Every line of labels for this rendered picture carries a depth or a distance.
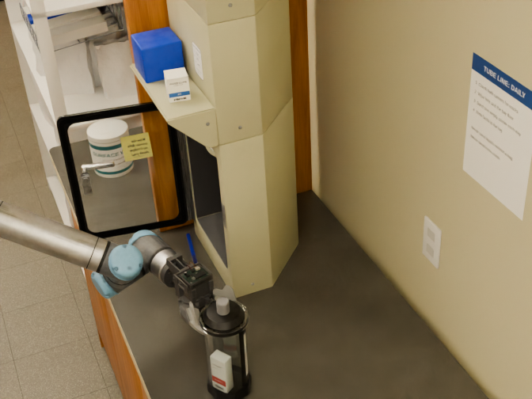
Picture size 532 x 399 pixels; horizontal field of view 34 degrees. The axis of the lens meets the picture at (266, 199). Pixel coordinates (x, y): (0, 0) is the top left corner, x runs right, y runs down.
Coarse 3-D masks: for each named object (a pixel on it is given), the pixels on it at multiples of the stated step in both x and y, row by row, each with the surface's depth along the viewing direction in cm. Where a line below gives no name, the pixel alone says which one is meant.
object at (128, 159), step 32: (96, 128) 227; (128, 128) 229; (160, 128) 231; (96, 160) 232; (128, 160) 234; (160, 160) 236; (96, 192) 237; (128, 192) 240; (160, 192) 242; (96, 224) 243; (128, 224) 245
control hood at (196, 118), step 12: (144, 84) 209; (156, 84) 208; (192, 84) 207; (156, 96) 203; (192, 96) 202; (204, 96) 203; (168, 108) 198; (180, 108) 198; (192, 108) 197; (204, 108) 197; (168, 120) 194; (180, 120) 195; (192, 120) 196; (204, 120) 198; (192, 132) 198; (204, 132) 199; (216, 132) 200; (204, 144) 201; (216, 144) 202
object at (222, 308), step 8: (216, 304) 187; (224, 304) 186; (232, 304) 191; (208, 312) 189; (216, 312) 189; (224, 312) 187; (232, 312) 189; (240, 312) 189; (208, 320) 187; (216, 320) 187; (224, 320) 187; (232, 320) 187; (240, 320) 188; (216, 328) 186; (224, 328) 186; (232, 328) 186
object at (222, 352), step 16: (208, 304) 193; (240, 304) 193; (208, 336) 189; (208, 352) 193; (224, 352) 190; (208, 368) 197; (224, 368) 193; (240, 368) 195; (224, 384) 196; (240, 384) 197
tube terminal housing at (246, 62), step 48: (288, 0) 206; (240, 48) 192; (288, 48) 212; (240, 96) 198; (288, 96) 218; (240, 144) 205; (288, 144) 224; (192, 192) 243; (240, 192) 212; (288, 192) 231; (240, 240) 220; (288, 240) 238; (240, 288) 228
